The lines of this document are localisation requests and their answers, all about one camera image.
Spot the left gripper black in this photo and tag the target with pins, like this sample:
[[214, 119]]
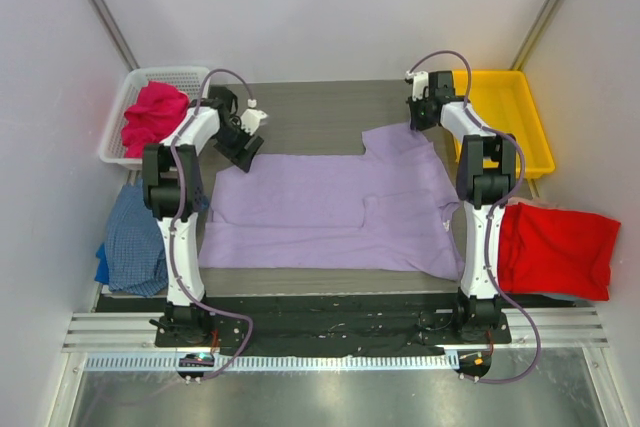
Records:
[[240, 148]]

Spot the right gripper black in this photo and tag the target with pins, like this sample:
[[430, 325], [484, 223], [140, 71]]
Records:
[[417, 114]]

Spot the yellow plastic tray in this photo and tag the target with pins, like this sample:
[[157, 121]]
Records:
[[503, 99]]

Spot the white plastic basket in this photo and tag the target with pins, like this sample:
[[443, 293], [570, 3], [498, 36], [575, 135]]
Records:
[[187, 79]]

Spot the purple t shirt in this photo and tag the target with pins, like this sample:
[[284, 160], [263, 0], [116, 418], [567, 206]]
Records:
[[389, 208]]

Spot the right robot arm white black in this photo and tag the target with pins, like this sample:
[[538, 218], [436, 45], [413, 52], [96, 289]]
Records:
[[486, 175]]

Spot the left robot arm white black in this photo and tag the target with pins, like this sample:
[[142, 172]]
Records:
[[174, 193]]

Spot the pink crumpled shirt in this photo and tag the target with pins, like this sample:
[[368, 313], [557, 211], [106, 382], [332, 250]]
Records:
[[158, 111]]

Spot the peach folded shirt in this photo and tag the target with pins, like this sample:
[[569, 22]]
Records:
[[538, 203]]

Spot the blue checkered shirt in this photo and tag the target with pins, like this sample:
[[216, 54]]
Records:
[[131, 259]]

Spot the red folded shirt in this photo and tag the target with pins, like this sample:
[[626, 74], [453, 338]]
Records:
[[554, 251]]

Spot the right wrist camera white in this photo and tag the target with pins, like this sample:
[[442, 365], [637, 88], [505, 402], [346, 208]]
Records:
[[419, 82]]

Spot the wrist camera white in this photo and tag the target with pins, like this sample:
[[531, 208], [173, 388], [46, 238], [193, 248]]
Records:
[[252, 118], [419, 82]]

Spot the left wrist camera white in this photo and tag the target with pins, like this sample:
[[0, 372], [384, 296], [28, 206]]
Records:
[[252, 118]]

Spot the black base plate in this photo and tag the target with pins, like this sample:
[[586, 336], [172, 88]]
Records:
[[332, 326]]

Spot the white slotted cable duct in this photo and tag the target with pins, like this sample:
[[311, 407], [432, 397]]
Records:
[[184, 362]]

